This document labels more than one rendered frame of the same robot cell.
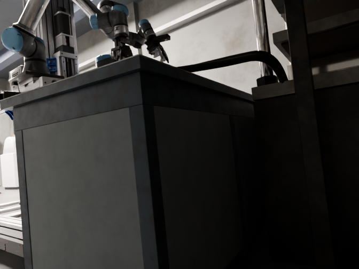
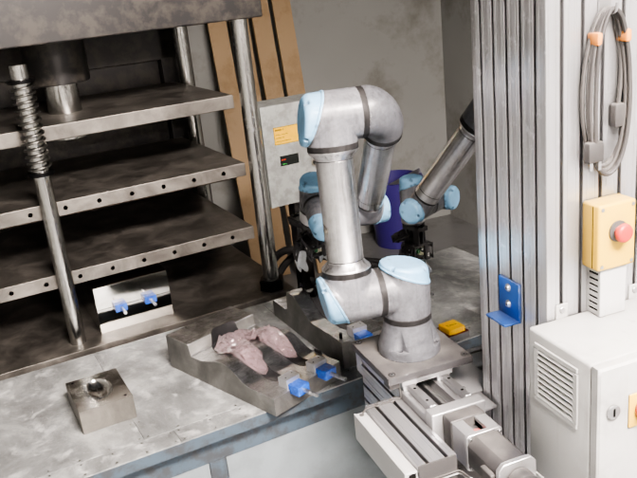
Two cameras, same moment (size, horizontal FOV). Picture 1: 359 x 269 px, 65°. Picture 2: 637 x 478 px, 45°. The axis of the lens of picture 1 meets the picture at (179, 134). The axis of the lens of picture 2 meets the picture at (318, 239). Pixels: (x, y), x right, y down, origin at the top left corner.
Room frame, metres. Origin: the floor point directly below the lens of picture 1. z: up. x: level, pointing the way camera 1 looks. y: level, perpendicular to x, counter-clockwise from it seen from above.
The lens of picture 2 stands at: (3.56, 1.25, 1.92)
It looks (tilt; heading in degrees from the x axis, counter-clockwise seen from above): 19 degrees down; 213
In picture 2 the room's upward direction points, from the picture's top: 6 degrees counter-clockwise
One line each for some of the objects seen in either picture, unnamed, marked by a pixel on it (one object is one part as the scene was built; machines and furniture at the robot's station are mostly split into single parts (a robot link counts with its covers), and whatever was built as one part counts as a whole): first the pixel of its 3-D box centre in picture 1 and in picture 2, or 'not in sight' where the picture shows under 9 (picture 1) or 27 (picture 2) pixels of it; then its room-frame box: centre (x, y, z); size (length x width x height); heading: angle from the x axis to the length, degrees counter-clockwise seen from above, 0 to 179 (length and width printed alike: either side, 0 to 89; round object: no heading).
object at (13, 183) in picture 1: (18, 161); not in sight; (6.53, 3.77, 0.59); 0.67 x 0.54 x 1.18; 51
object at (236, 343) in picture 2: not in sight; (251, 342); (1.91, -0.09, 0.90); 0.26 x 0.18 x 0.08; 76
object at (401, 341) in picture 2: not in sight; (408, 329); (2.03, 0.49, 1.09); 0.15 x 0.15 x 0.10
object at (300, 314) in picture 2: not in sight; (338, 310); (1.57, 0.02, 0.87); 0.50 x 0.26 x 0.14; 59
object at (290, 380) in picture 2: not in sight; (300, 388); (2.03, 0.16, 0.86); 0.13 x 0.05 x 0.05; 76
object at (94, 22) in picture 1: (102, 22); (436, 197); (1.46, 0.34, 1.25); 0.11 x 0.11 x 0.08; 83
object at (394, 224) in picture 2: not in sight; (398, 206); (-1.30, -1.16, 0.27); 0.46 x 0.43 x 0.54; 142
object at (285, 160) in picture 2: (303, 82); (305, 272); (1.02, -0.47, 0.74); 0.30 x 0.22 x 1.47; 149
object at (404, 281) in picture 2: (104, 64); (402, 285); (2.03, 0.49, 1.20); 0.13 x 0.12 x 0.14; 133
